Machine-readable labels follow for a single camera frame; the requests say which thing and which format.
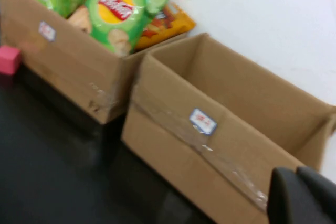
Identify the green Lay's cucumber chip bag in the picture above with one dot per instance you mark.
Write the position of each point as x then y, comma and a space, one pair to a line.
115, 6

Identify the orange fries snack bag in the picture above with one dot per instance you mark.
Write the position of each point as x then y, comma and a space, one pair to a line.
168, 30

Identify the taped cardboard box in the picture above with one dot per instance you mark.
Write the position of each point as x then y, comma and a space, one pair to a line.
183, 161

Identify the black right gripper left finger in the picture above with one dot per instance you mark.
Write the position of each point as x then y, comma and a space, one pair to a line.
291, 200

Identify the white label with red writing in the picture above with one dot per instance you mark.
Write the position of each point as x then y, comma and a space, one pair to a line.
46, 31
203, 121

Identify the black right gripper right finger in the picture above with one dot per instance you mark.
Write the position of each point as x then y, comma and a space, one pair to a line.
320, 191

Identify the pink cube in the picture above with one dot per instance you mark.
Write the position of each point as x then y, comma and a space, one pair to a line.
9, 60

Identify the cardboard box with F2 print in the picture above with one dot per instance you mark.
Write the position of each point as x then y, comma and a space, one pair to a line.
68, 66

